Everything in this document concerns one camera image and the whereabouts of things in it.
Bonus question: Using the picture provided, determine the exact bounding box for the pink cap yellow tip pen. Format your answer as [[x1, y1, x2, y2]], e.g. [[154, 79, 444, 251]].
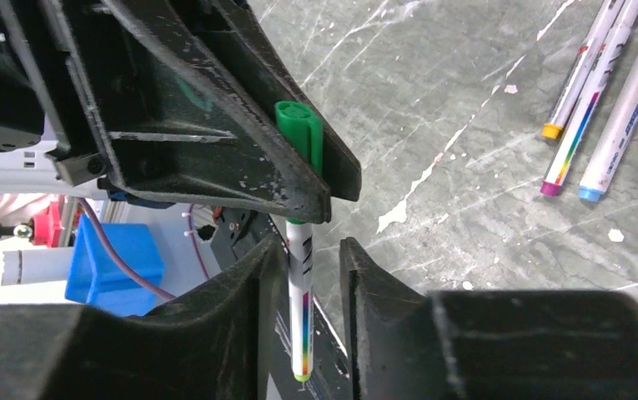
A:
[[542, 0, 625, 139]]

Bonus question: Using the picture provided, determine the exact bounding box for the green tip pen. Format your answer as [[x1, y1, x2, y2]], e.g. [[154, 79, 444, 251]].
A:
[[274, 101, 324, 383]]

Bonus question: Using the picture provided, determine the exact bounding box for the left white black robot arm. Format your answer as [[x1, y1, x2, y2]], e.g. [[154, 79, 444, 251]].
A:
[[0, 1, 362, 223]]

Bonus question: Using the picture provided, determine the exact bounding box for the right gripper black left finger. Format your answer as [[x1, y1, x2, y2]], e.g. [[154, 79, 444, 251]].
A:
[[0, 236, 285, 399]]

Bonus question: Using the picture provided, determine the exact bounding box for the blue plastic bin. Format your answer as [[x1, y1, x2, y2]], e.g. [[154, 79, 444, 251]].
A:
[[64, 216, 165, 317]]

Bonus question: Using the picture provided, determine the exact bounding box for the yellow cap purple tip pen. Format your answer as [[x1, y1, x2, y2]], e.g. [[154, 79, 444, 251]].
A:
[[540, 0, 638, 197]]

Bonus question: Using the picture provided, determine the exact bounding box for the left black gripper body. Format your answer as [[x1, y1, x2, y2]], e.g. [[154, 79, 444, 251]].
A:
[[0, 1, 103, 185]]

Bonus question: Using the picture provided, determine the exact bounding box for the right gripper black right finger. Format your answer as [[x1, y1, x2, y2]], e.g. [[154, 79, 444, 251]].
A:
[[339, 237, 638, 399]]

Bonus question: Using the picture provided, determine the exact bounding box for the green cap pen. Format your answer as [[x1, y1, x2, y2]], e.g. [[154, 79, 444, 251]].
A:
[[578, 54, 638, 203]]

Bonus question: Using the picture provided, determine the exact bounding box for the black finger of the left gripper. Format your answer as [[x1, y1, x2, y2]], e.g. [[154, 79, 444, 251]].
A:
[[185, 1, 362, 202], [69, 1, 332, 223]]

